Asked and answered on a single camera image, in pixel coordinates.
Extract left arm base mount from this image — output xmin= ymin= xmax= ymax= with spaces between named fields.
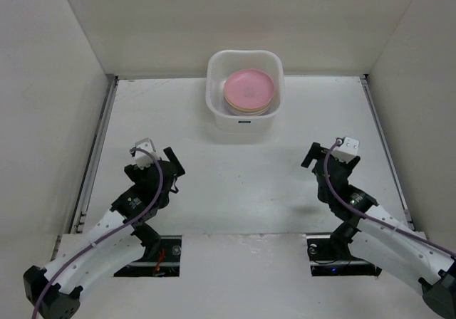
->
xmin=113 ymin=224 xmax=182 ymax=278

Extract white plastic bin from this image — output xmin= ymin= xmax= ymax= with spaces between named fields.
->
xmin=205 ymin=50 xmax=286 ymax=142

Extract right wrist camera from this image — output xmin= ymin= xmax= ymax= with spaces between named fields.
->
xmin=331 ymin=137 xmax=360 ymax=163

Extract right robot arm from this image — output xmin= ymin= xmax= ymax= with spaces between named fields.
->
xmin=301 ymin=137 xmax=455 ymax=318

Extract yellow plate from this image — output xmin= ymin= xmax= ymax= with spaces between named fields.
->
xmin=226 ymin=102 xmax=271 ymax=113

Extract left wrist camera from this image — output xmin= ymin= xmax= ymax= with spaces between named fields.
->
xmin=130 ymin=138 xmax=160 ymax=169

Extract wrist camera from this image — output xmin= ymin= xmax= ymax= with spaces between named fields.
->
xmin=331 ymin=137 xmax=360 ymax=163
xmin=130 ymin=138 xmax=160 ymax=169

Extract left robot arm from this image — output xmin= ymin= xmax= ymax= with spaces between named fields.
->
xmin=23 ymin=139 xmax=185 ymax=318

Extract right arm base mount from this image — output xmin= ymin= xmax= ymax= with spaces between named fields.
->
xmin=306 ymin=224 xmax=382 ymax=277

